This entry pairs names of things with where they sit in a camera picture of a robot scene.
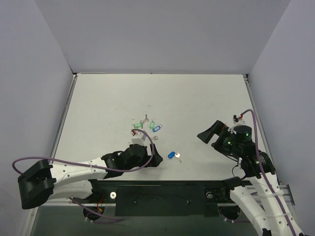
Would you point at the green key tag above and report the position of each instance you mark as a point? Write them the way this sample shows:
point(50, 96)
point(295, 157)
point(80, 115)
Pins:
point(138, 125)
point(152, 124)

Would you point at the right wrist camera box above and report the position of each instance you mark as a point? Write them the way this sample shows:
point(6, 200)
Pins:
point(238, 120)

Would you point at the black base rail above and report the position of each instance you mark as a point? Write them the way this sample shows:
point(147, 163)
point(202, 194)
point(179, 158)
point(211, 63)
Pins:
point(163, 198)

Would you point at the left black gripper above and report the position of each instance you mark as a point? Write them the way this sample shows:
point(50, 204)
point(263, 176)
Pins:
point(149, 156)

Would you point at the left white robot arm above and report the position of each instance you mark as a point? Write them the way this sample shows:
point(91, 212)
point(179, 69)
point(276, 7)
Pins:
point(44, 181)

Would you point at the green key tag left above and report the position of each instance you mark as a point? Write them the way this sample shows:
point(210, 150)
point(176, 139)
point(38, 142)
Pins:
point(138, 125)

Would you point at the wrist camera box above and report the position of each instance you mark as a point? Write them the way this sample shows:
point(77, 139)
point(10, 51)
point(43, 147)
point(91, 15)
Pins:
point(238, 120)
point(138, 138)

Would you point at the green key tag right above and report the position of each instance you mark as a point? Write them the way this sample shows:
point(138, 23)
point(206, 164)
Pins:
point(152, 124)

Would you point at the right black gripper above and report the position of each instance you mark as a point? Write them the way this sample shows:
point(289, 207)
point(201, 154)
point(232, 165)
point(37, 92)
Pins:
point(220, 136)

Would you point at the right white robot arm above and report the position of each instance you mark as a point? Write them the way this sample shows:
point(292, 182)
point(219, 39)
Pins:
point(271, 216)

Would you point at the blue clear key tag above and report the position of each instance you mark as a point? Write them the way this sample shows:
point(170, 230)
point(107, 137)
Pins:
point(157, 128)

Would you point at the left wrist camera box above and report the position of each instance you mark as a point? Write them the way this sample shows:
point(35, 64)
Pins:
point(138, 138)

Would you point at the solid blue key tag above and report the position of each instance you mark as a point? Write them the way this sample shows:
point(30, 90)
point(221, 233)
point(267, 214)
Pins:
point(171, 155)

